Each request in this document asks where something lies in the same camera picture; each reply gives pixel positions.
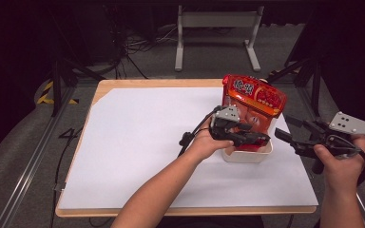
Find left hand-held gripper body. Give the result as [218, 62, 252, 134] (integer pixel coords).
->
[208, 104, 245, 144]

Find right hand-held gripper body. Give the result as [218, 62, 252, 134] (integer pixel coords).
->
[297, 111, 365, 176]

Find white plastic box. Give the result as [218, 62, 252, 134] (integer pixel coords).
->
[220, 104, 279, 164]

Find large orange food packet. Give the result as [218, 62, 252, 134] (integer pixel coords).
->
[221, 74, 289, 152]

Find person's left hand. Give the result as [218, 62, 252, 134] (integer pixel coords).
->
[187, 125, 236, 162]

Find person's right hand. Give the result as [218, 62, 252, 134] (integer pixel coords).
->
[313, 134, 365, 192]

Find black tripod stand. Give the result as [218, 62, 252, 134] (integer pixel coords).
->
[266, 55, 323, 117]
[48, 55, 106, 118]

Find wooden table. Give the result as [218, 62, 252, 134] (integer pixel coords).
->
[54, 78, 319, 219]

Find white table mat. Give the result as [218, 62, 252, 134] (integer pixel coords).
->
[57, 86, 319, 210]

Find yellow black hazard tape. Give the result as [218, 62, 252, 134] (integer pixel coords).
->
[36, 80, 80, 105]

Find grey metal stand frame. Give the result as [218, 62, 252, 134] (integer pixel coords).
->
[174, 4, 265, 73]

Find black floor cables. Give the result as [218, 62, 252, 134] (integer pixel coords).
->
[106, 22, 179, 80]

